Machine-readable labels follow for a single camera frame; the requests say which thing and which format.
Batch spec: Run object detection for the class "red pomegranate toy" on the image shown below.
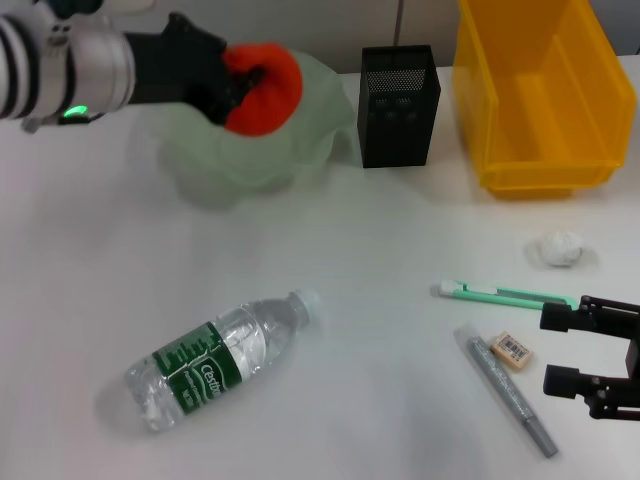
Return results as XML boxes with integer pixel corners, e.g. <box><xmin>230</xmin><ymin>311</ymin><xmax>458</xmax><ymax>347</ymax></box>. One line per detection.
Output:
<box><xmin>221</xmin><ymin>42</ymin><xmax>305</xmax><ymax>137</ymax></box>

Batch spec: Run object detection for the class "green glass fruit bowl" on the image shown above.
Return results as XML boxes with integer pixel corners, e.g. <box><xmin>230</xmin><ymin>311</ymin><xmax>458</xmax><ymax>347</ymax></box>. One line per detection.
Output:
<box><xmin>159</xmin><ymin>49</ymin><xmax>357</xmax><ymax>209</ymax></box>

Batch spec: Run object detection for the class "beige eraser with barcode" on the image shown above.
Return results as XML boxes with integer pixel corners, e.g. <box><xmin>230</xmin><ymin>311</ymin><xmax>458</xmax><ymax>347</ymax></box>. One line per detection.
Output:
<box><xmin>488</xmin><ymin>333</ymin><xmax>534</xmax><ymax>372</ymax></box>

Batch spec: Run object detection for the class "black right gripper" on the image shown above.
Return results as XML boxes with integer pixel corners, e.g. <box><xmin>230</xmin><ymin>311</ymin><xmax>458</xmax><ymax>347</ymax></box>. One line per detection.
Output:
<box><xmin>538</xmin><ymin>294</ymin><xmax>640</xmax><ymax>422</ymax></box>

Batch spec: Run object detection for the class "black mesh pen holder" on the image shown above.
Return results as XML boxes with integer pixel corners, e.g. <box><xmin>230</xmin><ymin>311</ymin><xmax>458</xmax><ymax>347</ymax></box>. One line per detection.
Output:
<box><xmin>357</xmin><ymin>44</ymin><xmax>443</xmax><ymax>169</ymax></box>

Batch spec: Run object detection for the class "clear green-label water bottle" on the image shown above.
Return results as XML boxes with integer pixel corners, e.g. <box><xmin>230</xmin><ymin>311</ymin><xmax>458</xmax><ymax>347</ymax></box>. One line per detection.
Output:
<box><xmin>123</xmin><ymin>287</ymin><xmax>324</xmax><ymax>435</ymax></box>

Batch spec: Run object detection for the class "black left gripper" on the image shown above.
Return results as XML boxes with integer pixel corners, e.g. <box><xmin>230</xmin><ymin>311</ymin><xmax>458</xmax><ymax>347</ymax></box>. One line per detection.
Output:
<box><xmin>122</xmin><ymin>12</ymin><xmax>267</xmax><ymax>124</ymax></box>

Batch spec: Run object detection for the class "white paper ball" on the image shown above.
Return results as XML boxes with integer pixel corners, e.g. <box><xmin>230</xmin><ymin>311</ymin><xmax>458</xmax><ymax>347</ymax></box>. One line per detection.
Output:
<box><xmin>537</xmin><ymin>228</ymin><xmax>587</xmax><ymax>267</ymax></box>

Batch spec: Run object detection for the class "green utility knife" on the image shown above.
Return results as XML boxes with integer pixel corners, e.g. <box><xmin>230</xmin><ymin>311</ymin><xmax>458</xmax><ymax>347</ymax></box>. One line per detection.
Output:
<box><xmin>439</xmin><ymin>280</ymin><xmax>581</xmax><ymax>312</ymax></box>

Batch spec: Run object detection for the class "grey pen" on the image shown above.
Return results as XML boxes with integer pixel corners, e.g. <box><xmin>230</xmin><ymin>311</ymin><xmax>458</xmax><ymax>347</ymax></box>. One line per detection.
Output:
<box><xmin>454</xmin><ymin>323</ymin><xmax>560</xmax><ymax>459</ymax></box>

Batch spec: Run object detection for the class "yellow plastic bin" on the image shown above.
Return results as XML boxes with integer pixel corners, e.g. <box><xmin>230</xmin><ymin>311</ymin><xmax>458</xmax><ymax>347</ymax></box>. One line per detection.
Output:
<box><xmin>452</xmin><ymin>0</ymin><xmax>637</xmax><ymax>200</ymax></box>

